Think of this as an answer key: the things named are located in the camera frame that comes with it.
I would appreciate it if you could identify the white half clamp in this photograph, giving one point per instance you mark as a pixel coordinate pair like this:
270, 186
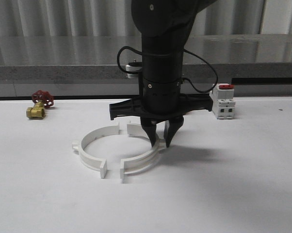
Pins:
144, 161
91, 161

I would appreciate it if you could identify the white red circuit breaker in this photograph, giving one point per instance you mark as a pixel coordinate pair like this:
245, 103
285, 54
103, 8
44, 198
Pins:
223, 102

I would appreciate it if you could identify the brass valve red handwheel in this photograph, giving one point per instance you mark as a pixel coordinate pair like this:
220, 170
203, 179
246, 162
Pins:
42, 100

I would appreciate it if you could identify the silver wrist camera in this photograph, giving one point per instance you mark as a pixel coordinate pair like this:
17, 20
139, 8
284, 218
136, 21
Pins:
133, 67

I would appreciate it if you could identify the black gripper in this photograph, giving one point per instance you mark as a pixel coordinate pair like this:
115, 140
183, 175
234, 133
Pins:
158, 102

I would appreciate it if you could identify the grey stone counter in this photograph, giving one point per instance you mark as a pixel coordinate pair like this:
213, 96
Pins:
257, 65

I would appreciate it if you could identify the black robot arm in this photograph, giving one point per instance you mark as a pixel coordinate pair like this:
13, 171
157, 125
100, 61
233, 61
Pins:
165, 26

